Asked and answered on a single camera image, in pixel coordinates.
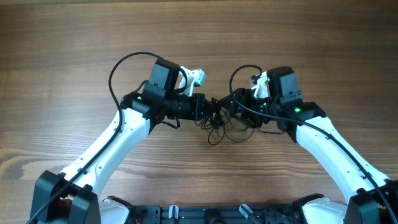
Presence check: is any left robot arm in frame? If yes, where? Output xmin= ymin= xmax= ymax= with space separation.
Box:
xmin=28 ymin=57 xmax=208 ymax=223

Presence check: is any right camera black cable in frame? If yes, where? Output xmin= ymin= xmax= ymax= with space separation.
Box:
xmin=229 ymin=64 xmax=398 ymax=224

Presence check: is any camera black cable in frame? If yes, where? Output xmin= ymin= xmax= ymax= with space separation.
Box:
xmin=26 ymin=51 xmax=164 ymax=224
xmin=229 ymin=64 xmax=398 ymax=224

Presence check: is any left camera black cable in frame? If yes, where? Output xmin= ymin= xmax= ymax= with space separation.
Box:
xmin=26 ymin=51 xmax=164 ymax=224

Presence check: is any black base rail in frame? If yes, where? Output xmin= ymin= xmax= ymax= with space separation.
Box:
xmin=126 ymin=204 xmax=302 ymax=224

